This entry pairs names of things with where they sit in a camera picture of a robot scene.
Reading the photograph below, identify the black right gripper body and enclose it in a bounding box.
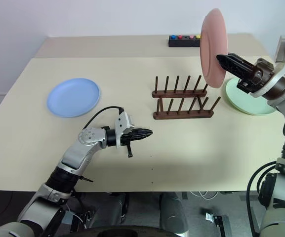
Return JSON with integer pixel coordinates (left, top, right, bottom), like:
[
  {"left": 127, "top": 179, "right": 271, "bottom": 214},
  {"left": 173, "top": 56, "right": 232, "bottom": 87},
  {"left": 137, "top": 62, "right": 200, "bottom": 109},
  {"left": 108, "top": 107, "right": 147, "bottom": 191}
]
[{"left": 236, "top": 57, "right": 275, "bottom": 94}]

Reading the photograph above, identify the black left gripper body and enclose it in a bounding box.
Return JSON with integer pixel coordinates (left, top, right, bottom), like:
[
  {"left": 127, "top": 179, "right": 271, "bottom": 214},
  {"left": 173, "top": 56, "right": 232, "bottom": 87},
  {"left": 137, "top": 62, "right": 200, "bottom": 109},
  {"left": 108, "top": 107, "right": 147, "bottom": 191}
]
[{"left": 120, "top": 130, "right": 135, "bottom": 158}]

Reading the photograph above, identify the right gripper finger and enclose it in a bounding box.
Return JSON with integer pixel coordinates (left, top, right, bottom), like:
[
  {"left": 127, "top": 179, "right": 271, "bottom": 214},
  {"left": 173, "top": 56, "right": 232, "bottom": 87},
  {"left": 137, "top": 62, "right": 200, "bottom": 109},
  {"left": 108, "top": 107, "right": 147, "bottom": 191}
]
[
  {"left": 227, "top": 52, "right": 257, "bottom": 68},
  {"left": 216, "top": 54, "right": 257, "bottom": 80}
]

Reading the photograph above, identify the pink plate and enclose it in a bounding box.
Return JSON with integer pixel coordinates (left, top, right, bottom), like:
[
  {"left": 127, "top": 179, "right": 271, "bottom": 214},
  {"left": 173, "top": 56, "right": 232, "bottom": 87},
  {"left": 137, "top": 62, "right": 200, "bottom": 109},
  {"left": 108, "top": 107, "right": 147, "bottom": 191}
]
[{"left": 200, "top": 8, "right": 229, "bottom": 89}]

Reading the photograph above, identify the wooden dish rack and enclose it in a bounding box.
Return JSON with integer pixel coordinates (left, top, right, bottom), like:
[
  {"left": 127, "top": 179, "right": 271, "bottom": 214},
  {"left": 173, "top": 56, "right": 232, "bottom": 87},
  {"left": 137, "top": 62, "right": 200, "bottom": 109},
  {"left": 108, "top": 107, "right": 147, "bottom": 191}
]
[{"left": 152, "top": 75, "right": 221, "bottom": 120}]

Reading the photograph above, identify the green plate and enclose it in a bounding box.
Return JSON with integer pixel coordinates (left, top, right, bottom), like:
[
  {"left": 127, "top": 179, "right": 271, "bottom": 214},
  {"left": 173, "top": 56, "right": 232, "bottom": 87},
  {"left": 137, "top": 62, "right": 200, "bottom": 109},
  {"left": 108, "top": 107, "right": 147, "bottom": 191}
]
[{"left": 225, "top": 78, "right": 278, "bottom": 116}]

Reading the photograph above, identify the black button box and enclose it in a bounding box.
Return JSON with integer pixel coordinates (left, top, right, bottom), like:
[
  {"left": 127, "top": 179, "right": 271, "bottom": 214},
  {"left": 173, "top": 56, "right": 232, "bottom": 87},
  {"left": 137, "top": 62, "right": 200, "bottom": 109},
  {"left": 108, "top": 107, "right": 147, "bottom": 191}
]
[{"left": 168, "top": 34, "right": 202, "bottom": 48}]

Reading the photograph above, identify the blue plate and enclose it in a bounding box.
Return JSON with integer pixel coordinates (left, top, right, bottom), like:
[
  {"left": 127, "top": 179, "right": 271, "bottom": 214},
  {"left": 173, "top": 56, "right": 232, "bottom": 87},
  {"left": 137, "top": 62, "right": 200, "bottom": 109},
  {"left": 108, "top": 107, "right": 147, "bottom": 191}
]
[{"left": 46, "top": 78, "right": 101, "bottom": 118}]

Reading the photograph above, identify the dark rounded shape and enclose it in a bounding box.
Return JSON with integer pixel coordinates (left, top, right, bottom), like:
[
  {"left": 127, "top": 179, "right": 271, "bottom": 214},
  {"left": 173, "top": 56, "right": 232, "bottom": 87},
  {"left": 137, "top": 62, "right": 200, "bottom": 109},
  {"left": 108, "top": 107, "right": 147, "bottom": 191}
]
[{"left": 159, "top": 192, "right": 190, "bottom": 234}]

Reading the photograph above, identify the silver robot torso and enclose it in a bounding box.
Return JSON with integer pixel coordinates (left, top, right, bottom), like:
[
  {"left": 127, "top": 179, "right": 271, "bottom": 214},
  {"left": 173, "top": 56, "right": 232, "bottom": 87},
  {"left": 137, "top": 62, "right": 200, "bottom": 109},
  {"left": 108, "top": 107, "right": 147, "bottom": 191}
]
[{"left": 0, "top": 221, "right": 43, "bottom": 237}]

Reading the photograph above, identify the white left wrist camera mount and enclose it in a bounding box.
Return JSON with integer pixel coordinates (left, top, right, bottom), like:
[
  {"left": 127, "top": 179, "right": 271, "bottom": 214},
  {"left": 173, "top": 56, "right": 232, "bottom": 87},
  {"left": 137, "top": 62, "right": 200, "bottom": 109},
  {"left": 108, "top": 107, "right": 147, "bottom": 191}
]
[{"left": 114, "top": 111, "right": 136, "bottom": 149}]

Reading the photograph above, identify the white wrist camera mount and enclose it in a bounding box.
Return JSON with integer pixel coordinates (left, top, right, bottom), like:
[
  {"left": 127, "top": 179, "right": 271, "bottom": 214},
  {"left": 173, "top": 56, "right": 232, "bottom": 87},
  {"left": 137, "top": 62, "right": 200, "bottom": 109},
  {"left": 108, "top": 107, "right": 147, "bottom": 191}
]
[
  {"left": 114, "top": 111, "right": 136, "bottom": 149},
  {"left": 250, "top": 33, "right": 285, "bottom": 99}
]

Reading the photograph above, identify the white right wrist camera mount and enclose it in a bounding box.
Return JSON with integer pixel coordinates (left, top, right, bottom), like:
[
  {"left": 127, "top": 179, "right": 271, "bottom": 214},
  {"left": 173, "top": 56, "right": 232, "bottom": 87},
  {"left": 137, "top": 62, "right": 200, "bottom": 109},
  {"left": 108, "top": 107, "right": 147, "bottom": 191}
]
[{"left": 250, "top": 33, "right": 285, "bottom": 99}]

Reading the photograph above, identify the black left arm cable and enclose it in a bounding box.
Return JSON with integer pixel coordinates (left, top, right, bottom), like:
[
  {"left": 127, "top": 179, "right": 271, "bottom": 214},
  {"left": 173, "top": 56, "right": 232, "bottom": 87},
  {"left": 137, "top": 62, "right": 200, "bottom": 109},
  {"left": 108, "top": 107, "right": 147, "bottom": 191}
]
[{"left": 81, "top": 106, "right": 124, "bottom": 130}]

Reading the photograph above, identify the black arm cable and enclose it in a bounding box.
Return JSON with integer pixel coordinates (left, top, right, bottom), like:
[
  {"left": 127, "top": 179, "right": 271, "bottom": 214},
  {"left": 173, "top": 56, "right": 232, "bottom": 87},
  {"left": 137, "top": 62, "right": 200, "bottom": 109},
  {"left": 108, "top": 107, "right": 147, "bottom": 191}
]
[
  {"left": 245, "top": 160, "right": 280, "bottom": 237},
  {"left": 81, "top": 106, "right": 124, "bottom": 130}
]

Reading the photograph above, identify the white floor cable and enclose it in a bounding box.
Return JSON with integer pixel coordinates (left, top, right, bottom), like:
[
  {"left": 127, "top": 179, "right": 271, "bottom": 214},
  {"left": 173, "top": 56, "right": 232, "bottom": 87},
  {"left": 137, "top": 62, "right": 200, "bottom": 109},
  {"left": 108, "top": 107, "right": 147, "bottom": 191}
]
[{"left": 191, "top": 191, "right": 220, "bottom": 200}]

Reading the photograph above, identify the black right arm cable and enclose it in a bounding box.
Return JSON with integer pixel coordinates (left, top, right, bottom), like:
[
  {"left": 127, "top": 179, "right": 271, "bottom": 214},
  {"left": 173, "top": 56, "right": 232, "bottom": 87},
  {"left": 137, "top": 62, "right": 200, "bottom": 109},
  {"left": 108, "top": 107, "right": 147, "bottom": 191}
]
[{"left": 245, "top": 160, "right": 280, "bottom": 237}]

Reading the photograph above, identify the metal floor bracket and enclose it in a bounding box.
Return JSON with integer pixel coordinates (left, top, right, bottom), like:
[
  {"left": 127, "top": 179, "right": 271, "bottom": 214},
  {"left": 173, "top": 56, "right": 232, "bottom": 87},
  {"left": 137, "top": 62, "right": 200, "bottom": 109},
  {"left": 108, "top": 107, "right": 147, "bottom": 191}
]
[{"left": 200, "top": 208, "right": 230, "bottom": 237}]

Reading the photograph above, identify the red floor cable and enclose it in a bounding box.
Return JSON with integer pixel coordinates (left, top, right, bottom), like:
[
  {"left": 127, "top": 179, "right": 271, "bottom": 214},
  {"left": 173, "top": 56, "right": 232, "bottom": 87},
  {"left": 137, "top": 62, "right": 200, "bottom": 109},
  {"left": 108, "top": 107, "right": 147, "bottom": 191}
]
[{"left": 0, "top": 194, "right": 12, "bottom": 216}]

